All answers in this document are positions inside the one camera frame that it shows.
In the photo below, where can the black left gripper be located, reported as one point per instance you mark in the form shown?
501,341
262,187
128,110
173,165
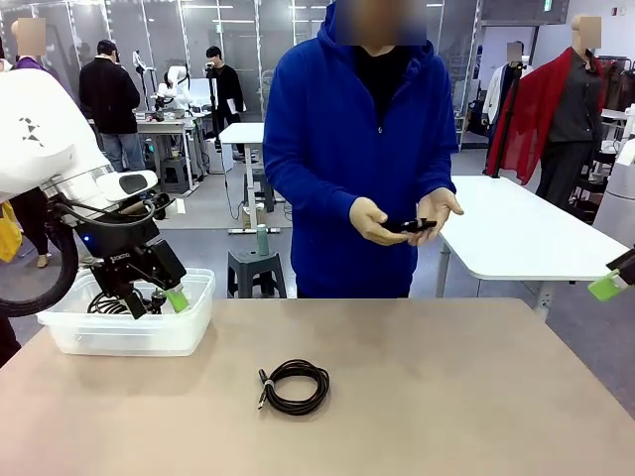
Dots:
116,248

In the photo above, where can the blue-sleeved left forearm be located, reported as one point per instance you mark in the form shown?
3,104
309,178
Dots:
441,183

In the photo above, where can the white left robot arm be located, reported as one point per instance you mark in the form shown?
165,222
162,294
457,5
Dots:
39,124

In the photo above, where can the blue-sleeved right forearm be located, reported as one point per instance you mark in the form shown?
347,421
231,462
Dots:
317,198

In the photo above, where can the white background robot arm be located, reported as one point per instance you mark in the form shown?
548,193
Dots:
173,82

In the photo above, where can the person's left hand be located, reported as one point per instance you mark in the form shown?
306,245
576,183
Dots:
444,203

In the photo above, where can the person's right hand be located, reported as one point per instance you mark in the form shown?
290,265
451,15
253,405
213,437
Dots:
369,223

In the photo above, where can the clear plastic storage container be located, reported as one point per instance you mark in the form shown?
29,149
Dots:
124,342

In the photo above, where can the grey plastic stool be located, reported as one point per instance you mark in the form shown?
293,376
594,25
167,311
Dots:
248,260

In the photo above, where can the large white table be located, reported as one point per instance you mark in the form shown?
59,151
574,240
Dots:
521,223

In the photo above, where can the small dark stool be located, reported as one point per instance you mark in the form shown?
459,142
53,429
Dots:
174,173

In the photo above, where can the pale green bottle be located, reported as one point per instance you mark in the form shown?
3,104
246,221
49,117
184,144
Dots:
262,243

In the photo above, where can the person in black outfit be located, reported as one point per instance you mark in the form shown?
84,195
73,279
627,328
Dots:
30,223

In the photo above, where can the yellow bag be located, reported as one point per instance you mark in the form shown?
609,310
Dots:
9,233

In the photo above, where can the black bulky object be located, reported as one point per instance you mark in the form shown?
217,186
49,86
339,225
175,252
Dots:
6,337

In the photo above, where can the white desk with equipment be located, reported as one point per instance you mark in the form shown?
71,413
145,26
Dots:
164,126

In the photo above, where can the small white standing table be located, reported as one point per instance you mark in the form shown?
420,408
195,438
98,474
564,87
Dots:
243,131

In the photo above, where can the person in black jacket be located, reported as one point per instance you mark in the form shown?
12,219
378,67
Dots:
106,94

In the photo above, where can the dark garments on rack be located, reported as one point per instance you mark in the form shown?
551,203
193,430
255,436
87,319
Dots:
617,84

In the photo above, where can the slim person in black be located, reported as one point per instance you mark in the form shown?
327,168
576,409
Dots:
228,84

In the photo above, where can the figure in white coat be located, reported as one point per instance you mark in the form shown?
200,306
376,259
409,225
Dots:
493,94

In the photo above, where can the person in blue hoodie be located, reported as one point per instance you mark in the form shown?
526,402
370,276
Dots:
347,124

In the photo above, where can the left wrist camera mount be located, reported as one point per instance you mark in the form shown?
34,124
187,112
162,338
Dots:
160,203

